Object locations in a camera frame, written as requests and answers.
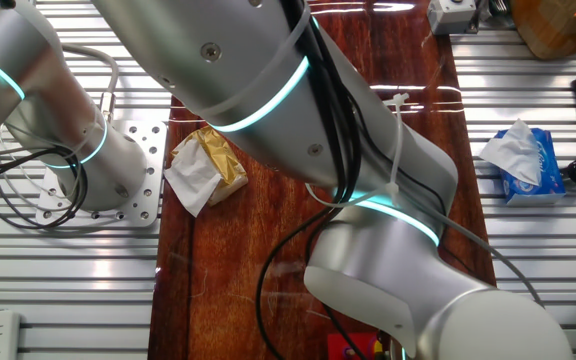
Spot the white zip tie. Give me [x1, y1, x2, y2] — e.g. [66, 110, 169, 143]
[381, 92, 412, 207]

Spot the black base cable bundle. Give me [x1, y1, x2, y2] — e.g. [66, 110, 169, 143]
[0, 142, 90, 230]

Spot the white tissue sheet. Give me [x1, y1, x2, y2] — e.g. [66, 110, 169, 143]
[477, 118, 543, 187]

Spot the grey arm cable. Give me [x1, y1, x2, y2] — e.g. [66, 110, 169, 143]
[417, 203, 545, 307]

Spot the silver robot mounting plate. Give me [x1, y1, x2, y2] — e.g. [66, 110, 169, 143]
[35, 119, 168, 229]

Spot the blue tissue pack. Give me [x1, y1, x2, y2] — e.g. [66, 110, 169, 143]
[495, 127, 567, 207]

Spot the gold foil paper package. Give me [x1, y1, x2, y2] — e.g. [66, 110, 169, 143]
[163, 125, 250, 219]

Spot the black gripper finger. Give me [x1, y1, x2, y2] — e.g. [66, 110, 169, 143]
[378, 330, 401, 360]

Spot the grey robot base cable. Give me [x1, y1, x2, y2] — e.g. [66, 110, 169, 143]
[52, 42, 120, 121]

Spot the long black arm cable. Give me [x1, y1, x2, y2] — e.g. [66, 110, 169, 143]
[287, 0, 369, 360]
[255, 0, 364, 360]

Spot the grey button box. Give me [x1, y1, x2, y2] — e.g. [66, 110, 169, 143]
[426, 0, 478, 35]

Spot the red Hanoi base board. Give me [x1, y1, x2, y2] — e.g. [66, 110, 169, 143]
[326, 332, 385, 360]

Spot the brown cardboard box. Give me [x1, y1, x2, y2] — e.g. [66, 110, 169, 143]
[508, 0, 576, 61]

